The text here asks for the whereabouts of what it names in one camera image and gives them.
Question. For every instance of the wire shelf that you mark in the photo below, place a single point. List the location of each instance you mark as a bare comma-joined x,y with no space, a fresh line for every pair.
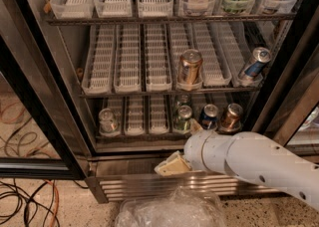
172,92
142,138
165,20

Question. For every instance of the copper can bottom shelf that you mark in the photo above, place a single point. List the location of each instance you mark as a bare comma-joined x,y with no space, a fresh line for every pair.
230,121

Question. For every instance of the green soda can behind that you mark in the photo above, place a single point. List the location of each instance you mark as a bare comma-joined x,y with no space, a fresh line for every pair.
182,100

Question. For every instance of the left glass fridge door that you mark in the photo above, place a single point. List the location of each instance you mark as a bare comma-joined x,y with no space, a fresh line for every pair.
40,62

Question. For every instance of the steel fridge base grille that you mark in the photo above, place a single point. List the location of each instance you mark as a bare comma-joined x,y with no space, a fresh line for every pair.
120,177

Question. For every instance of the green soda can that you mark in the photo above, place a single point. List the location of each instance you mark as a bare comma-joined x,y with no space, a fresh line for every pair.
181,120
182,100

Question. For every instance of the bottom wire shelf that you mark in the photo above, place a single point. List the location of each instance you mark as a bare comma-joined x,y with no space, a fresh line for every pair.
142,138

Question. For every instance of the glass fridge door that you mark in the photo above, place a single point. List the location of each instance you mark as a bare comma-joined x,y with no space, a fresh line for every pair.
290,92
40,62

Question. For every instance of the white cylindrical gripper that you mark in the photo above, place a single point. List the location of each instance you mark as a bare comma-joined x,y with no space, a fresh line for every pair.
193,150

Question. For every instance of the top wire shelf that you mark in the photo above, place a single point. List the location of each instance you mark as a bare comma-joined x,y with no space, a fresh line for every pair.
165,20

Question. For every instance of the blue soda can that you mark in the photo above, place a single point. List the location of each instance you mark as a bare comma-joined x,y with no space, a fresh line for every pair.
208,117

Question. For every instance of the silver 7up can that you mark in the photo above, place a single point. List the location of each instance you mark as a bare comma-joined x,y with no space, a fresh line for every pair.
108,121

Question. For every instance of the green soda can front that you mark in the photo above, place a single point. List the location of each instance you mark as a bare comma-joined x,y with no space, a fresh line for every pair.
181,120

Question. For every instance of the gold can middle shelf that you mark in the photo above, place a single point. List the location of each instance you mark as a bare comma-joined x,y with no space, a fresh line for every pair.
189,65

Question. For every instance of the crumpled clear plastic bag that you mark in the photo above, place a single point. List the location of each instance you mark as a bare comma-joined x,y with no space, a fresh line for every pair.
182,208

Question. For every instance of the right glass fridge door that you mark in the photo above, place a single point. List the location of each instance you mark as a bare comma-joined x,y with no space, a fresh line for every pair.
290,92

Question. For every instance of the blue silver slim can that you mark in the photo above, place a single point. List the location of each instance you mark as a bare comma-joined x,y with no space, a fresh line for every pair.
260,58

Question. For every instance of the middle wire shelf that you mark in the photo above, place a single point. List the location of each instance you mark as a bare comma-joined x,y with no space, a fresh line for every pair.
172,92

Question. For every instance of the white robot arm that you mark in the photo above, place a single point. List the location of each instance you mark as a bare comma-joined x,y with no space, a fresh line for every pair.
250,157

